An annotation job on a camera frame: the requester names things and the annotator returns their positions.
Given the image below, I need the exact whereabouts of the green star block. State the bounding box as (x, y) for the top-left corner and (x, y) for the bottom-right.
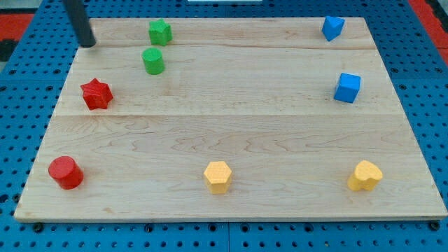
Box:
(148, 18), (172, 46)

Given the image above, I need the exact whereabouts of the red star block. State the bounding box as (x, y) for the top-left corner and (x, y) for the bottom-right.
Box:
(80, 78), (113, 110)

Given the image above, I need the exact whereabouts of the yellow hexagon block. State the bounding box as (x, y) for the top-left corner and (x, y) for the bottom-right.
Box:
(203, 161), (232, 195)

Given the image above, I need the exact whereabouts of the light wooden board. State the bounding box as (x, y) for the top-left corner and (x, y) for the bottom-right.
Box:
(14, 17), (447, 223)

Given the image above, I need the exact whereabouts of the green cylinder block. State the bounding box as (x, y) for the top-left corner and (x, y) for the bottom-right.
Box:
(141, 48), (165, 75)

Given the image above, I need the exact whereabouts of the blue cube block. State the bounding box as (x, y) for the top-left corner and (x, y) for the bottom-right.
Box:
(333, 73), (361, 103)

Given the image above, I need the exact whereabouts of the blue triangle block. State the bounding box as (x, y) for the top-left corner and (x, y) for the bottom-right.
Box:
(321, 16), (345, 41)

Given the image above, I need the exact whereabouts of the yellow heart block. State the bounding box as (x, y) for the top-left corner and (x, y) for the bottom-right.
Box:
(347, 160), (383, 191)

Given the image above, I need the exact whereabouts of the red cylinder block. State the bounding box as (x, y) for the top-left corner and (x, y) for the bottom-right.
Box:
(48, 156), (84, 190)

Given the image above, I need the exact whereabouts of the black cylindrical pointer stick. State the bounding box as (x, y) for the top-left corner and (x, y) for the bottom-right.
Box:
(62, 0), (96, 48)

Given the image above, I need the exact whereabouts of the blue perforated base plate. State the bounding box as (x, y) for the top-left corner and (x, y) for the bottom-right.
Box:
(1, 1), (447, 251)

